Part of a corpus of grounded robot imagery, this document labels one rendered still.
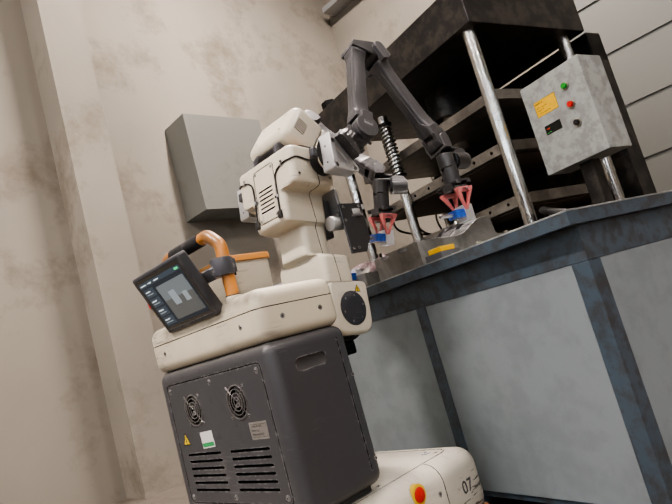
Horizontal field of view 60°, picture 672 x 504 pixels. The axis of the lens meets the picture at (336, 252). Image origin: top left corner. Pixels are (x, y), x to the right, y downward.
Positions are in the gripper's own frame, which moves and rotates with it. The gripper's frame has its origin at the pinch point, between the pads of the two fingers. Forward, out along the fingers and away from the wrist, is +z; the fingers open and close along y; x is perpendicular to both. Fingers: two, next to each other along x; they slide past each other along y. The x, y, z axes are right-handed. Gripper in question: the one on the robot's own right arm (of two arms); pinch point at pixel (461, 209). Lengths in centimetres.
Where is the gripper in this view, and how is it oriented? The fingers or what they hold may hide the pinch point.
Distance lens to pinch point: 199.0
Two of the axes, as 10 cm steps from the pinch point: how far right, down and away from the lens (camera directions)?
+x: -8.3, 1.5, -5.4
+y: -4.9, 2.7, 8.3
